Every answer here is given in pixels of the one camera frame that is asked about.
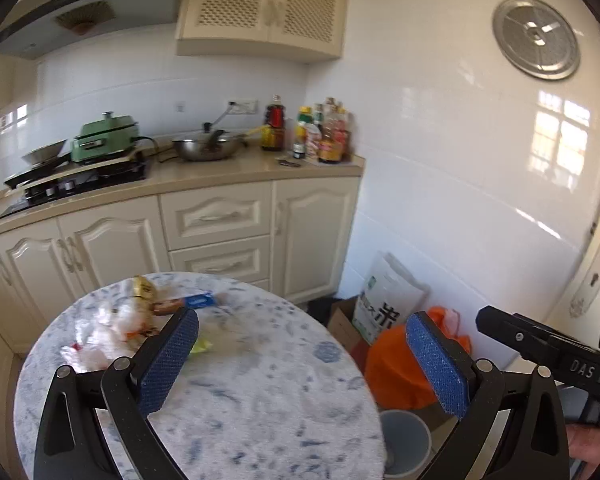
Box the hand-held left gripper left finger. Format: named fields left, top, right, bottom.
left=32, top=306, right=201, bottom=480

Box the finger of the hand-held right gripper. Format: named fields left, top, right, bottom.
left=476, top=305, right=557, bottom=378

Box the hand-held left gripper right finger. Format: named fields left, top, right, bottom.
left=405, top=311, right=571, bottom=480

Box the brown snack wrapper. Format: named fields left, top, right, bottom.
left=150, top=297, right=186, bottom=316

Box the grey trash bin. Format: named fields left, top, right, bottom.
left=379, top=409, right=434, bottom=479

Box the person's right hand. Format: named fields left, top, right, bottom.
left=566, top=424, right=600, bottom=480

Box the orange plastic bag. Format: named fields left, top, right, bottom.
left=364, top=307, right=474, bottom=412

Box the crumpled clear plastic bag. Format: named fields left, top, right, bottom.
left=62, top=294, right=157, bottom=375

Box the blue snack packet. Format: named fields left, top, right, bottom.
left=184, top=292, right=216, bottom=310

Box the yellow snack packet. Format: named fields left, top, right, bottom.
left=132, top=275, right=157, bottom=312

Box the white rice bag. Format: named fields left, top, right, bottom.
left=352, top=252, right=429, bottom=347

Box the cream door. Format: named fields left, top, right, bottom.
left=547, top=214, right=600, bottom=351

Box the cardboard box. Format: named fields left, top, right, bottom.
left=327, top=296, right=377, bottom=357

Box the large cream drawer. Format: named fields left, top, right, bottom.
left=159, top=182, right=274, bottom=251

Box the cream base cabinet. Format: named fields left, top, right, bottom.
left=0, top=175, right=362, bottom=356

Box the black gas stove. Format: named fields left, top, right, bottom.
left=0, top=159, right=149, bottom=219

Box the beige kitchen countertop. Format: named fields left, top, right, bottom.
left=0, top=154, right=367, bottom=241

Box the green electric cooking pot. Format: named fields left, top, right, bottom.
left=71, top=111, right=142, bottom=165

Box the steel bowl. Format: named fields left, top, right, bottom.
left=21, top=140, right=69, bottom=167

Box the amber oil bottle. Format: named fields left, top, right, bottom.
left=320, top=107, right=352, bottom=165

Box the white label seasoning bottle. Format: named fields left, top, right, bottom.
left=306, top=122, right=324, bottom=161

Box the dark sauce bottle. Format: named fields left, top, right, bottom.
left=260, top=94, right=287, bottom=153

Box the yellow cap green bottle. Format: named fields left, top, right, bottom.
left=297, top=106, right=315, bottom=147

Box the round metal vent cover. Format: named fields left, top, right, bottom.
left=492, top=0, right=581, bottom=81

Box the woven hand fan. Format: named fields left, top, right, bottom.
left=55, top=2, right=117, bottom=37

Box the steel wok with black handle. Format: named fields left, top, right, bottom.
left=172, top=122, right=249, bottom=163

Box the black power cord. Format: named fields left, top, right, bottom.
left=136, top=135, right=176, bottom=162

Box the cream wall cabinet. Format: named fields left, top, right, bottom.
left=176, top=0, right=352, bottom=64

